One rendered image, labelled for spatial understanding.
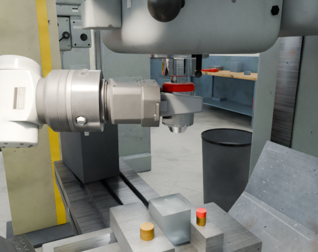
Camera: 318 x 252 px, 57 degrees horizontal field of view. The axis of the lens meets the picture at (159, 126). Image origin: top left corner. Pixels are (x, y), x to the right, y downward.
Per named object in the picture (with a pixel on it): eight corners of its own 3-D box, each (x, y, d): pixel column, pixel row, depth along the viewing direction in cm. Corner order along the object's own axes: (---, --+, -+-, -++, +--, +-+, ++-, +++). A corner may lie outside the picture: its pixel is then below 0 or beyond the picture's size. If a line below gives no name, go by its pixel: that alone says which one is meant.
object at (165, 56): (166, 59, 36) (166, 52, 36) (139, 57, 43) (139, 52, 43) (222, 58, 39) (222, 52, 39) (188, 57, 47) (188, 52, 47)
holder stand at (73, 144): (83, 184, 87) (79, 119, 82) (62, 162, 105) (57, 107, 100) (120, 175, 94) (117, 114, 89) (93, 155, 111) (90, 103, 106)
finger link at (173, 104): (201, 115, 41) (157, 115, 41) (202, 92, 40) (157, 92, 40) (203, 117, 40) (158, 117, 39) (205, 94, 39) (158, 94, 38)
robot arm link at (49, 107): (68, 58, 38) (-23, 57, 37) (65, 140, 36) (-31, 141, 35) (83, 85, 49) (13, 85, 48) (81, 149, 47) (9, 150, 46)
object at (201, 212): (199, 227, 47) (199, 213, 47) (194, 222, 49) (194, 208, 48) (207, 224, 48) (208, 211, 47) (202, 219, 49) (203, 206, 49)
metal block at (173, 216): (162, 249, 47) (162, 216, 46) (148, 229, 53) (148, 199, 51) (190, 240, 49) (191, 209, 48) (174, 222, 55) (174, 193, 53)
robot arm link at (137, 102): (161, 72, 35) (60, 71, 34) (160, 147, 38) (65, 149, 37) (154, 66, 47) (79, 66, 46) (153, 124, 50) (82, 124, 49)
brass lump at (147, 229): (143, 242, 44) (142, 232, 43) (137, 234, 45) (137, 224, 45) (156, 238, 44) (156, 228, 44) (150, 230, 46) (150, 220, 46)
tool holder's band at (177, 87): (167, 92, 40) (167, 85, 39) (158, 88, 44) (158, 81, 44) (199, 91, 41) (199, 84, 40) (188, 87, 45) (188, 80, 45)
